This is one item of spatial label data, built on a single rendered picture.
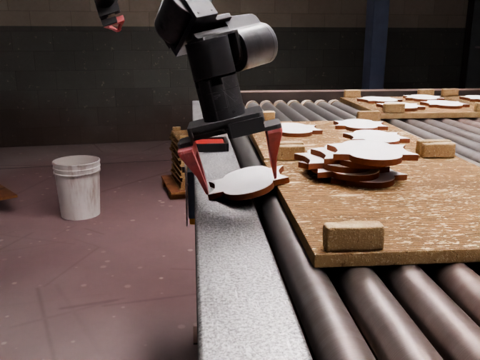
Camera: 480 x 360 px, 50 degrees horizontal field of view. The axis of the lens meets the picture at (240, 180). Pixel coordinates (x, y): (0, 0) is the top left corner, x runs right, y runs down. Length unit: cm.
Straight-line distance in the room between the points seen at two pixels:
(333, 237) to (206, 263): 13
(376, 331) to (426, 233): 18
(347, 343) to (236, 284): 13
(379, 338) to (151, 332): 180
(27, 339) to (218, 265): 179
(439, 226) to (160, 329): 171
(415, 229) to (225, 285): 23
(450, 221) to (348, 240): 16
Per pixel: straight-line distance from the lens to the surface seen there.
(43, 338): 227
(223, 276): 52
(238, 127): 68
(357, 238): 53
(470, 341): 45
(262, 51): 73
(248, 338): 42
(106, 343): 216
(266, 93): 191
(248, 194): 71
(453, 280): 55
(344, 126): 123
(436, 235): 60
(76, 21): 591
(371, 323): 47
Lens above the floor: 114
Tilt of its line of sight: 15 degrees down
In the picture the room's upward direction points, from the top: straight up
